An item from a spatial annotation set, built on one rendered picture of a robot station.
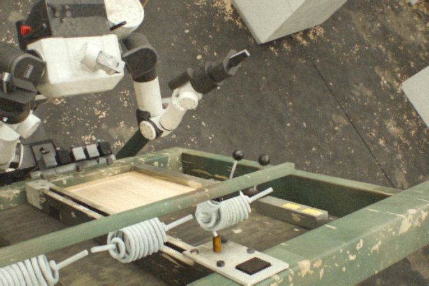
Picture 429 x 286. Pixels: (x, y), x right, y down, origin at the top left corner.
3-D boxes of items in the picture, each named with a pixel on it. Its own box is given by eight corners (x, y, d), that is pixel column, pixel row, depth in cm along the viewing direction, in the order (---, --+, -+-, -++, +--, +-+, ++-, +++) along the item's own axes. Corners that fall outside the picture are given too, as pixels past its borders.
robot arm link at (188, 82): (214, 99, 164) (190, 113, 170) (216, 75, 170) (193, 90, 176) (189, 82, 157) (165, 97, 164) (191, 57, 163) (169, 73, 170)
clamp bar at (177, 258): (50, 196, 183) (40, 131, 178) (292, 318, 91) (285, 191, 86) (22, 203, 177) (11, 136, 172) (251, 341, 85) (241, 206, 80)
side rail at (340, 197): (194, 173, 223) (192, 149, 221) (432, 233, 138) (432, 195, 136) (183, 175, 220) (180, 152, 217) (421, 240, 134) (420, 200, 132)
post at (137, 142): (102, 177, 294) (154, 120, 236) (106, 186, 293) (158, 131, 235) (93, 179, 291) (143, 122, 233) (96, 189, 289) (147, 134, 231)
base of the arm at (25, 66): (-23, 76, 152) (-21, 39, 148) (14, 75, 162) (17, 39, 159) (9, 93, 145) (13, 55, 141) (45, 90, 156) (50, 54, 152)
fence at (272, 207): (145, 172, 207) (143, 163, 206) (328, 225, 133) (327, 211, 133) (134, 175, 204) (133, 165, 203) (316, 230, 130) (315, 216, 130)
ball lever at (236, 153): (226, 189, 163) (239, 150, 164) (234, 191, 160) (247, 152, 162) (219, 186, 161) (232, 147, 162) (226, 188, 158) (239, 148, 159)
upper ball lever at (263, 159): (252, 196, 154) (265, 155, 155) (260, 198, 151) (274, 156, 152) (244, 193, 151) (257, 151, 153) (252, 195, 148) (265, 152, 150)
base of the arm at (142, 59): (115, 64, 184) (112, 34, 178) (149, 60, 188) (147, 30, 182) (123, 80, 172) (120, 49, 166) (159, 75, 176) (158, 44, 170)
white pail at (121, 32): (111, 18, 347) (136, -28, 311) (133, 53, 343) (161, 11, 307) (71, 26, 327) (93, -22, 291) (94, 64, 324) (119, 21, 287)
